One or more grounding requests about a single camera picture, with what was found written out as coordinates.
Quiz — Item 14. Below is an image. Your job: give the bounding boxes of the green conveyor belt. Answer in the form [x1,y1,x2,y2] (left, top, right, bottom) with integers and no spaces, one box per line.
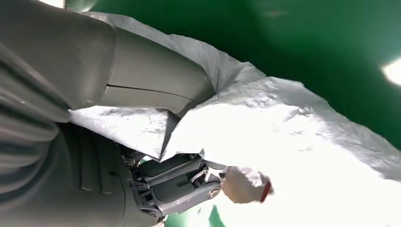
[91,0,401,227]

